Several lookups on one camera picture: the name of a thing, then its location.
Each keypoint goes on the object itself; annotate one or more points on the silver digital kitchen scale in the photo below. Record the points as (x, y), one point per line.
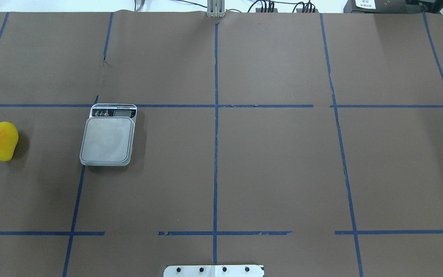
(108, 135)

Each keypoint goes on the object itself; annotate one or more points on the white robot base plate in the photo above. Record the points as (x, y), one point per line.
(214, 271)

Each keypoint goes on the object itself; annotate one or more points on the black control box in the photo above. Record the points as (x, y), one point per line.
(376, 6)

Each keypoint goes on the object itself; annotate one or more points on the aluminium frame post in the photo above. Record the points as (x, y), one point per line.
(216, 8)

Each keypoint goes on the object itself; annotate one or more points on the yellow mango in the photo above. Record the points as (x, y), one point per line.
(9, 137)

